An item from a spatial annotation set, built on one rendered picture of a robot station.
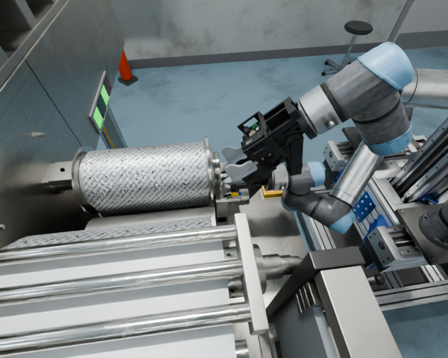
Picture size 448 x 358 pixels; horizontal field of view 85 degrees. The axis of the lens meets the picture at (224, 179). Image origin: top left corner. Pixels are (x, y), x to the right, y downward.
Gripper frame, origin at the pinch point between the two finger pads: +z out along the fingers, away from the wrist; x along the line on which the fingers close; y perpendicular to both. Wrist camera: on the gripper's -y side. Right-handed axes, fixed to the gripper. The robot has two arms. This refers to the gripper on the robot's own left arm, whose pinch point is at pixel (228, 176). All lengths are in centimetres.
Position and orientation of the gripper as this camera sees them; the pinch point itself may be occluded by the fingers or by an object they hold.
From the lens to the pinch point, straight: 53.7
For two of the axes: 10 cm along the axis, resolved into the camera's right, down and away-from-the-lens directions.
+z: -7.6, 4.6, 4.6
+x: 1.2, 7.9, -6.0
